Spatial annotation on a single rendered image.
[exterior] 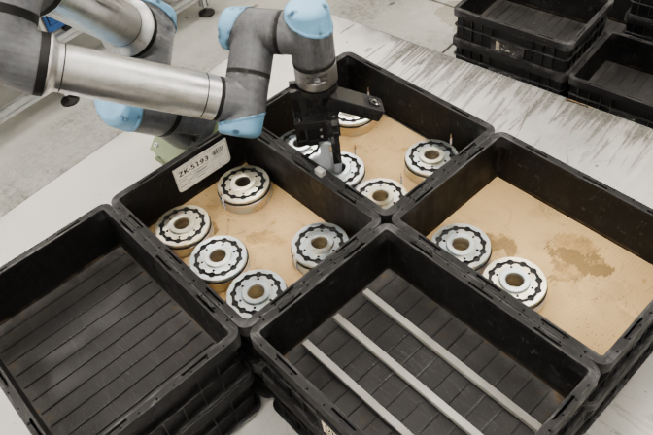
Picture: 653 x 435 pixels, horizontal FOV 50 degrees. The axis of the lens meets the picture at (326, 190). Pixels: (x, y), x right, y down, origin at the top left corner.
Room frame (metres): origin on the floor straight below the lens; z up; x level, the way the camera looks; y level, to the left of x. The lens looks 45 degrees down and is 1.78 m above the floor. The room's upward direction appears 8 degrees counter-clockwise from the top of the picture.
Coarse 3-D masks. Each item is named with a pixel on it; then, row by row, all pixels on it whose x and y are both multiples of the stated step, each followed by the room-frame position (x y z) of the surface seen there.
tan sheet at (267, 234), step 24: (216, 192) 0.98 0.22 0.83; (216, 216) 0.91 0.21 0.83; (240, 216) 0.90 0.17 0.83; (264, 216) 0.90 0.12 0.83; (288, 216) 0.89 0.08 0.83; (312, 216) 0.88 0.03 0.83; (240, 240) 0.84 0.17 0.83; (264, 240) 0.84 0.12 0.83; (288, 240) 0.83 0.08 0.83; (264, 264) 0.78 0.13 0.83; (288, 264) 0.77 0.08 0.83
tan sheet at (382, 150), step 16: (384, 128) 1.10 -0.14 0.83; (400, 128) 1.09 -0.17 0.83; (352, 144) 1.06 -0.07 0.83; (368, 144) 1.06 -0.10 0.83; (384, 144) 1.05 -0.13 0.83; (400, 144) 1.04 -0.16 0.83; (368, 160) 1.01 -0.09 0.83; (384, 160) 1.00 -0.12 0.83; (400, 160) 1.00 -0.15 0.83; (368, 176) 0.96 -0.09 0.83; (384, 176) 0.96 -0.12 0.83
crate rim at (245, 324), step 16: (208, 144) 1.01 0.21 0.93; (272, 144) 0.98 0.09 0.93; (176, 160) 0.97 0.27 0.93; (288, 160) 0.93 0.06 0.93; (128, 192) 0.90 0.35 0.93; (336, 192) 0.83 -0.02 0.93; (368, 208) 0.79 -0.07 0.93; (144, 224) 0.82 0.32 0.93; (368, 224) 0.75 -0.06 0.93; (160, 240) 0.78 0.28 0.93; (352, 240) 0.73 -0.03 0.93; (176, 256) 0.74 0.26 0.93; (336, 256) 0.69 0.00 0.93; (192, 272) 0.70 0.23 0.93; (320, 272) 0.67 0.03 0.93; (208, 288) 0.66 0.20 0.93; (288, 288) 0.64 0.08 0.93; (224, 304) 0.63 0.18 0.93; (272, 304) 0.62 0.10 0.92; (240, 320) 0.60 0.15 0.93; (256, 320) 0.59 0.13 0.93
